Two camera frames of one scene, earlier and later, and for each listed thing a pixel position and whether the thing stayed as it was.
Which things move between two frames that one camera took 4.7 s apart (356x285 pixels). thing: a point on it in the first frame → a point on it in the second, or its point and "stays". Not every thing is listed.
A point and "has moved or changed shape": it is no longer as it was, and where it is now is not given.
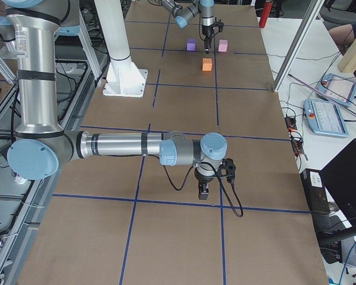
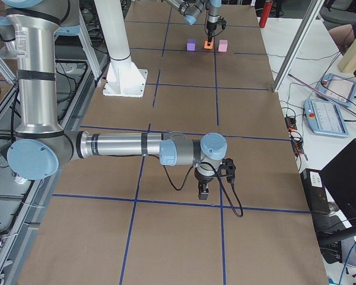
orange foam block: [206, 65] has moved or changed shape
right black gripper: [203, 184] stays
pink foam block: [222, 46] stays
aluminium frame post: [311, 12] stays
